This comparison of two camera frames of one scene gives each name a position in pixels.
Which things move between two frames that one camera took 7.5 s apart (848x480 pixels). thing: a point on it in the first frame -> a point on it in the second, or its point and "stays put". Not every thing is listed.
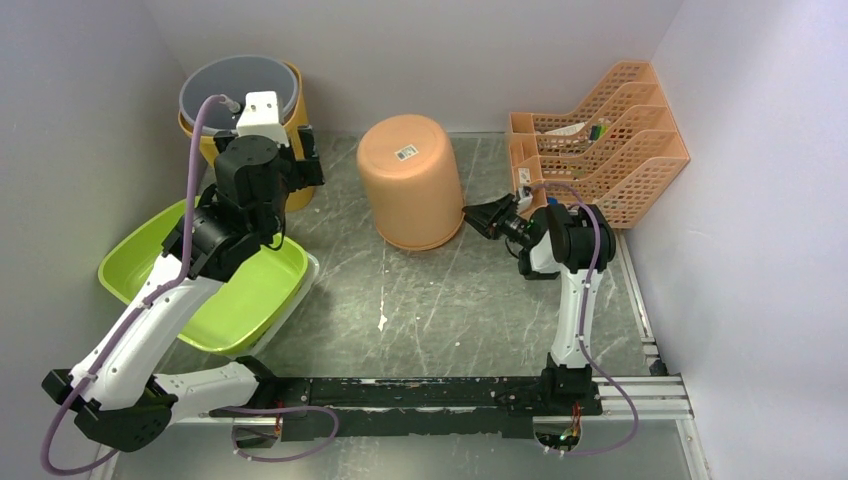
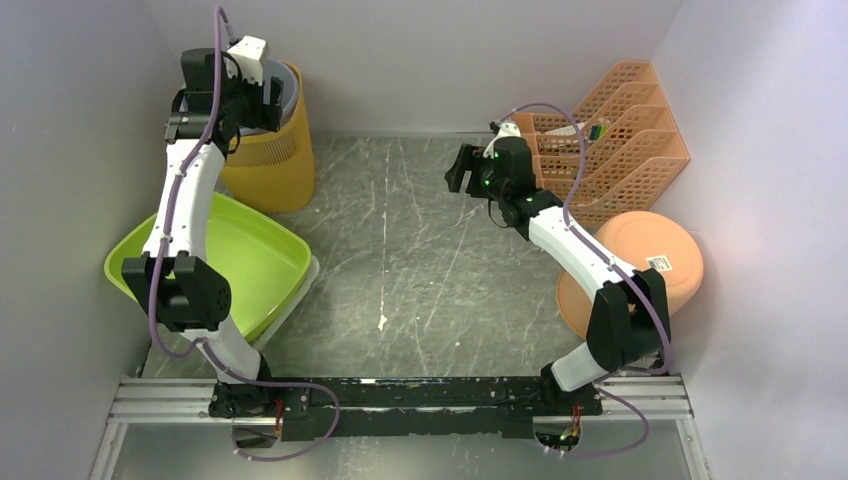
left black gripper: (308, 171) -> (266, 116)
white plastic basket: (312, 269) stays put
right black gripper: (490, 218) -> (468, 160)
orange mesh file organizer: (619, 153) stays put
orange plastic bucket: (410, 167) -> (641, 241)
